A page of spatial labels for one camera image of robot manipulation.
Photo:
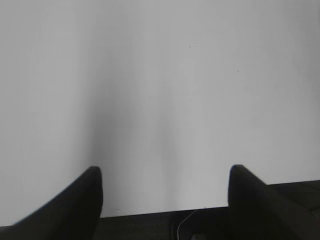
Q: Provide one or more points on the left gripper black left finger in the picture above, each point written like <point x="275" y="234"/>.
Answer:
<point x="72" y="215"/>

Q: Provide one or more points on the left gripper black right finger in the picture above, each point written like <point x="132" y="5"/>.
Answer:
<point x="259" y="212"/>

